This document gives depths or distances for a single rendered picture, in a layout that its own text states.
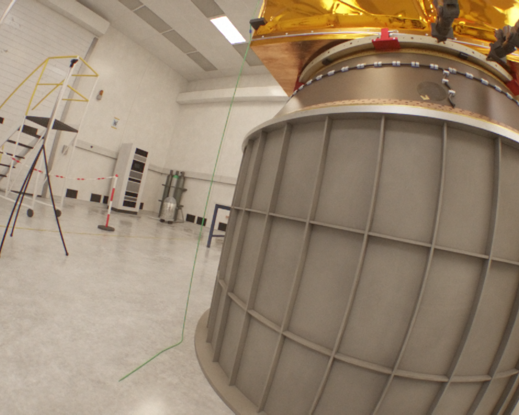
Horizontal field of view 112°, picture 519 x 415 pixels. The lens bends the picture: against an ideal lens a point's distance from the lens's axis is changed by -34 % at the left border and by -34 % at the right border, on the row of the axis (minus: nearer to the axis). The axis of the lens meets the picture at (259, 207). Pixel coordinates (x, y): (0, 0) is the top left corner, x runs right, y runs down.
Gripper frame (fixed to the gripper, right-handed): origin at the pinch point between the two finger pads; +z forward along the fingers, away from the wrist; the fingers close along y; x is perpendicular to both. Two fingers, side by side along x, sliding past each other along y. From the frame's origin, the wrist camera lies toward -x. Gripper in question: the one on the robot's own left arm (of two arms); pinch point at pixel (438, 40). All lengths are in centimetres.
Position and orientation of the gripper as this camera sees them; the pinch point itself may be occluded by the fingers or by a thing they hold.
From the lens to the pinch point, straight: 137.0
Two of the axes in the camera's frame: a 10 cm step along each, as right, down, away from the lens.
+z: 3.9, -0.6, 9.2
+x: -1.5, 9.8, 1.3
